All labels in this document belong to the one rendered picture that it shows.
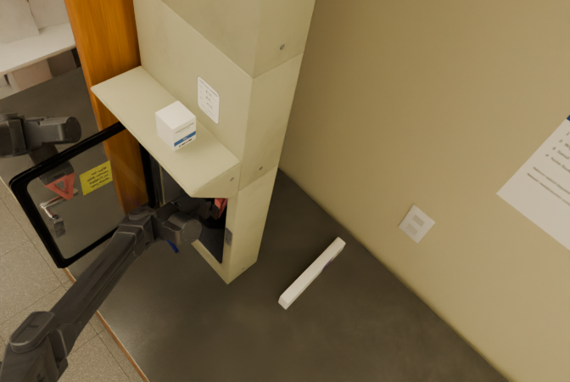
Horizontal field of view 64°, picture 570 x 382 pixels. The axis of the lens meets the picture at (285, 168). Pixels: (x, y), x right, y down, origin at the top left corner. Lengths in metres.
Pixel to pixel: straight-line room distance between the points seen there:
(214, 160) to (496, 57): 0.55
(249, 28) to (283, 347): 0.88
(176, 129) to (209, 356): 0.66
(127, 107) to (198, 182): 0.22
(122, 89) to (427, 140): 0.67
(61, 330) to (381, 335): 0.85
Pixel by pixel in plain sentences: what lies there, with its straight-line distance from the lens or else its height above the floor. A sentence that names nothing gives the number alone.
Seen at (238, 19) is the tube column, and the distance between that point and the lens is 0.65.
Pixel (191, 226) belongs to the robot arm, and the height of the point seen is 1.25.
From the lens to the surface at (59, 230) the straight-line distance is 1.18.
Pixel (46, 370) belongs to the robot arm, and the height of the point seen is 1.40.
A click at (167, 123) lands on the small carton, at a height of 1.57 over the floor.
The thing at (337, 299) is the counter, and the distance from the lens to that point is 1.36.
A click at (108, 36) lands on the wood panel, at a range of 1.00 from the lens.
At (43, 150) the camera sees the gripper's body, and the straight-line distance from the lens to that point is 1.12.
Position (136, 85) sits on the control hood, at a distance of 0.96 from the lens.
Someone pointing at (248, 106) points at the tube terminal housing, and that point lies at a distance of 0.72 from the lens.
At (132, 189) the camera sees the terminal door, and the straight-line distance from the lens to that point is 1.26.
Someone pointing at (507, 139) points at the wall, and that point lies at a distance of 1.01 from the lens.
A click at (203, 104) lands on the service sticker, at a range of 0.85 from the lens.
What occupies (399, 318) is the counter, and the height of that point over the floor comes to 0.94.
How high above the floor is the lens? 2.17
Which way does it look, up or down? 52 degrees down
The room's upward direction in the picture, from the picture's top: 14 degrees clockwise
